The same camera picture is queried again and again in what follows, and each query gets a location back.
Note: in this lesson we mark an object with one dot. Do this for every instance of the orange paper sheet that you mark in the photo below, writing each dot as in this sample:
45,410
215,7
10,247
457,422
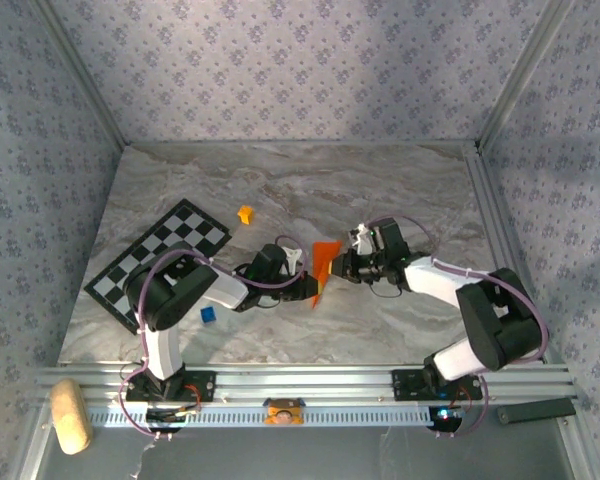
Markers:
325,255

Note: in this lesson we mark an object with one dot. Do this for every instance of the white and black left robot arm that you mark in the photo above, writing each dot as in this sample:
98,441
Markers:
230,292

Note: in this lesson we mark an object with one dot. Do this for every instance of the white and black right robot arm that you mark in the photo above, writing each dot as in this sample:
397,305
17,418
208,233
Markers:
440,285

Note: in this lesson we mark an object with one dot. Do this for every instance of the small blue cube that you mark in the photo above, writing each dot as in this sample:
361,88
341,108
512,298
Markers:
208,315

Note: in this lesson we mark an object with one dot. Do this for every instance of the small orange cube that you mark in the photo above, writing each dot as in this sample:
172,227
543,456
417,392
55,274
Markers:
246,214

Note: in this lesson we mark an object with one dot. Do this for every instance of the black and white checkerboard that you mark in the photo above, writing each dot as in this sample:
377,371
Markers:
170,235

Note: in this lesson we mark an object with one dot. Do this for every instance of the cartoon face figure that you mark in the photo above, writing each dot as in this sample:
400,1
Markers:
283,412

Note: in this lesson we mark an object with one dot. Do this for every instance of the dark flat metal bar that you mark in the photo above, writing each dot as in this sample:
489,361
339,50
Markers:
537,411

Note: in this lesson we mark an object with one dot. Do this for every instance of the long aluminium mounting rail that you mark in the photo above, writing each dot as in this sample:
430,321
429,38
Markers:
305,382

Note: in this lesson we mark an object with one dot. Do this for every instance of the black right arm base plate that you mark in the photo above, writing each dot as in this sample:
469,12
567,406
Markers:
407,385

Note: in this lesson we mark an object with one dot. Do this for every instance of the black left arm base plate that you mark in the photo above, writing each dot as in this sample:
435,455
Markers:
200,385

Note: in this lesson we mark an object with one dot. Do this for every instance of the aluminium side rail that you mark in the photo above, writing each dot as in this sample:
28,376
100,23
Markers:
490,215

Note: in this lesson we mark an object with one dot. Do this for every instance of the aluminium corner post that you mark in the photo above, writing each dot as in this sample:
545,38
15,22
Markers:
522,75
82,80

